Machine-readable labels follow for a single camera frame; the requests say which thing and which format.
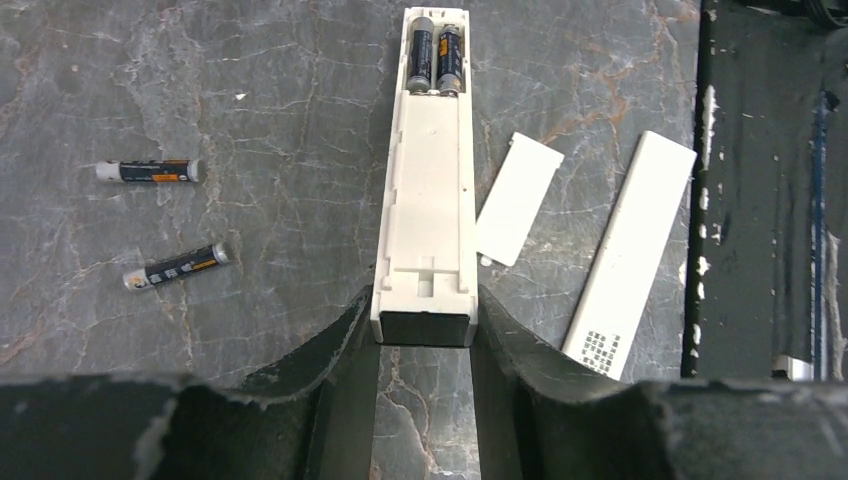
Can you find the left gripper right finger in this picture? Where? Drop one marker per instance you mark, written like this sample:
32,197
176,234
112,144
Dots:
541,415

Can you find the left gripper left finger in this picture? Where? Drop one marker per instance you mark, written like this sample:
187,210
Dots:
310,415

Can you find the long white remote back cover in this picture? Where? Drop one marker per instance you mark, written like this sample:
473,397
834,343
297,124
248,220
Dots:
625,264

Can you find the black aaa battery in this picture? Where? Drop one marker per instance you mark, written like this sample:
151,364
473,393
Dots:
419,78
449,61
182,265
169,171

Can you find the white battery cover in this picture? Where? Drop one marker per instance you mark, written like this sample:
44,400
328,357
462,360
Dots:
512,204

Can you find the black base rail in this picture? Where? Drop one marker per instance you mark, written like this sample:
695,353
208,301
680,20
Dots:
768,235

